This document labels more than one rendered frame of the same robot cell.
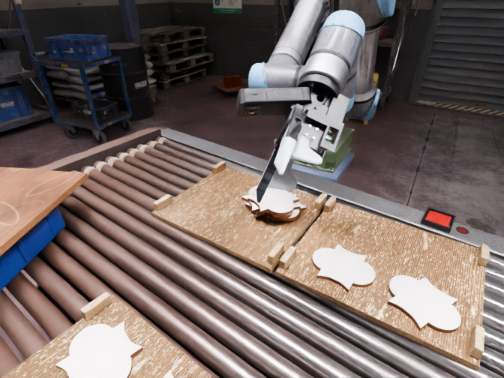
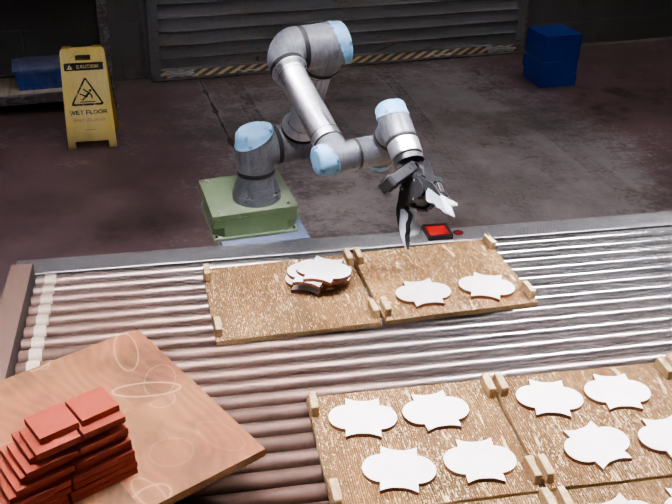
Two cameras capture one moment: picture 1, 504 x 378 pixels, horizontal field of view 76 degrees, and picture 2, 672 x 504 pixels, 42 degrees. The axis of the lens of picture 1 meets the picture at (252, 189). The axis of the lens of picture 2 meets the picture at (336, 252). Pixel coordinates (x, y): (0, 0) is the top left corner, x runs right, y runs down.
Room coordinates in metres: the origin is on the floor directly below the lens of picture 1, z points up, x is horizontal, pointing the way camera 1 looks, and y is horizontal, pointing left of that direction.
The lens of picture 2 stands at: (-0.61, 1.37, 2.15)
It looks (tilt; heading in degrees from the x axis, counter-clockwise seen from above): 29 degrees down; 313
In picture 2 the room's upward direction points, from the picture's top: 1 degrees clockwise
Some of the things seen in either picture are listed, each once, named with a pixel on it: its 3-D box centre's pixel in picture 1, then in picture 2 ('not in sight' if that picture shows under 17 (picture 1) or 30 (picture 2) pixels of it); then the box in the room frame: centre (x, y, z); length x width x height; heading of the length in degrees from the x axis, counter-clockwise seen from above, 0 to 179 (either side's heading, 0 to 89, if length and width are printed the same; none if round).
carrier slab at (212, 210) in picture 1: (241, 208); (287, 296); (0.80, 0.03, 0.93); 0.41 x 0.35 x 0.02; 56
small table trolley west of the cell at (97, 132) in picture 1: (85, 95); not in sight; (3.66, 1.88, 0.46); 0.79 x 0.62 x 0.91; 60
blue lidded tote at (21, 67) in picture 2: not in sight; (43, 73); (4.96, -1.60, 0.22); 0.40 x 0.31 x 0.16; 60
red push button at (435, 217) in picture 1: (437, 220); (437, 232); (0.75, -0.54, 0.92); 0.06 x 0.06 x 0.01; 53
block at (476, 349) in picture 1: (477, 341); (528, 289); (0.35, -0.41, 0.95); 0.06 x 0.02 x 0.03; 147
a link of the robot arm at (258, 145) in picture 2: not in sight; (256, 147); (1.25, -0.28, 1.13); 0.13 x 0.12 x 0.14; 68
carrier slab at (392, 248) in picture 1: (384, 262); (440, 278); (0.57, -0.32, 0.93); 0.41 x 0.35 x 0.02; 57
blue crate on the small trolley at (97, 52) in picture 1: (79, 47); not in sight; (3.67, 1.82, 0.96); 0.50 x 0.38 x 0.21; 75
